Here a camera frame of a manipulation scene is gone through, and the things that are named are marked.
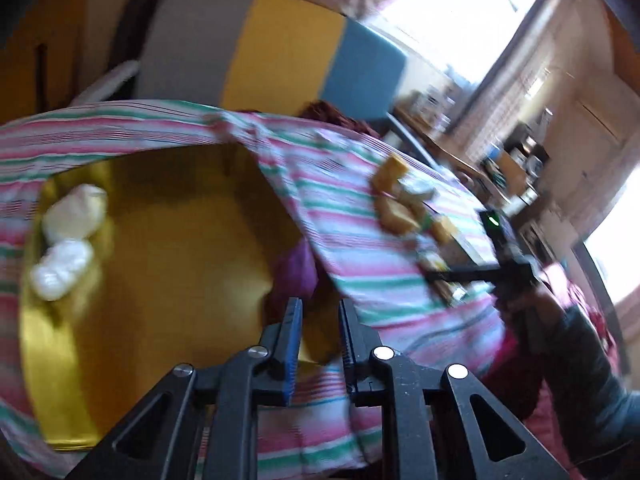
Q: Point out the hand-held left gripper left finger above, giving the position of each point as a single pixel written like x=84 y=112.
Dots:
x=293 y=355

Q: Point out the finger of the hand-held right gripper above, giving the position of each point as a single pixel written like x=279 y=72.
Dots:
x=460 y=275

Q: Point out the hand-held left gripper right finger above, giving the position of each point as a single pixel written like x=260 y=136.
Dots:
x=347 y=345

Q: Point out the yellow snack packet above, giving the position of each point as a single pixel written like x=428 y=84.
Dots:
x=432 y=260

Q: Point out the yellow sponge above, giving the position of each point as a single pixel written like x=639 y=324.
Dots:
x=392 y=172
x=443 y=230
x=397 y=212

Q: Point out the purple snack packet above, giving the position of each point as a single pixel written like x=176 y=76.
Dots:
x=295 y=270

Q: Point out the yellow box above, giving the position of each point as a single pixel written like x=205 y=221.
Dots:
x=175 y=245

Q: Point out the white cotton ball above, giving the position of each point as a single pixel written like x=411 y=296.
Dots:
x=75 y=212
x=60 y=267

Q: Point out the person's right forearm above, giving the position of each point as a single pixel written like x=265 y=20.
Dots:
x=585 y=375

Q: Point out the pale green packet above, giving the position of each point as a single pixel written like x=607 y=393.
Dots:
x=416 y=193

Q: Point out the striped bedsheet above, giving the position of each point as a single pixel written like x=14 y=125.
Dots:
x=360 y=240

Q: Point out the side window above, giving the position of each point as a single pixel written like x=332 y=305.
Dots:
x=615 y=240

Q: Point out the wooden shelf unit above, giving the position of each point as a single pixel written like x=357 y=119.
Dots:
x=515 y=165

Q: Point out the wooden desk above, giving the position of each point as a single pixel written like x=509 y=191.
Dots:
x=440 y=145

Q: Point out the dark red cloth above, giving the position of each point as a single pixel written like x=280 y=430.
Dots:
x=345 y=117

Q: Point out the patterned curtain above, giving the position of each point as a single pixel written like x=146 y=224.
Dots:
x=525 y=70

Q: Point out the grey yellow blue chair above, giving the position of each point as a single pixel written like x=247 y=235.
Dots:
x=285 y=45

